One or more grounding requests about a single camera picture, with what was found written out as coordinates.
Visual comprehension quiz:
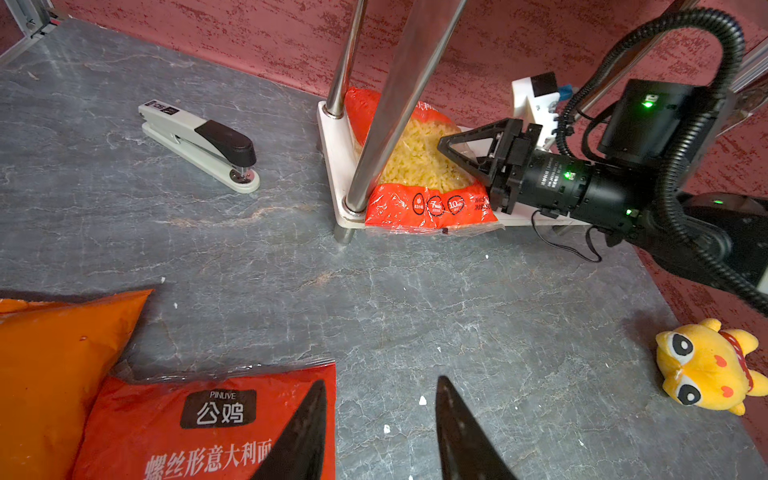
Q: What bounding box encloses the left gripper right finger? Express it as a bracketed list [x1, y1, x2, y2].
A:
[435, 376, 516, 480]

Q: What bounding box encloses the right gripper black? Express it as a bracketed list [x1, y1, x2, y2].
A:
[438, 118, 645, 234]

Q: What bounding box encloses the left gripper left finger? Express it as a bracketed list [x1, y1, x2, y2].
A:
[251, 380, 328, 480]

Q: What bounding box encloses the red pasta bag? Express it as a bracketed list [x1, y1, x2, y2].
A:
[72, 362, 336, 479]
[365, 101, 502, 235]

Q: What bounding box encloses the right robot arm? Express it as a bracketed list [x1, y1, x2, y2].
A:
[438, 8, 767, 312]

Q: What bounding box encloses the white two-tier shelf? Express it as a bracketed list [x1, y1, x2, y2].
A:
[316, 0, 592, 245]

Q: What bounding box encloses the orange pasta bag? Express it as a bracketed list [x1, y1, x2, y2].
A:
[1, 290, 151, 479]

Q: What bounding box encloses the yellow plush toy red dress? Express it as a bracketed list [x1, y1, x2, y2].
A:
[655, 318, 767, 416]

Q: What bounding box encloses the white black stapler on floor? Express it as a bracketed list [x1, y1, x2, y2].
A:
[138, 99, 260, 194]

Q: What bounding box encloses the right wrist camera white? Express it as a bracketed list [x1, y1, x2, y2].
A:
[511, 72, 561, 151]

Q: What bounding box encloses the left corner aluminium post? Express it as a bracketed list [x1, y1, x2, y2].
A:
[1, 0, 60, 66]

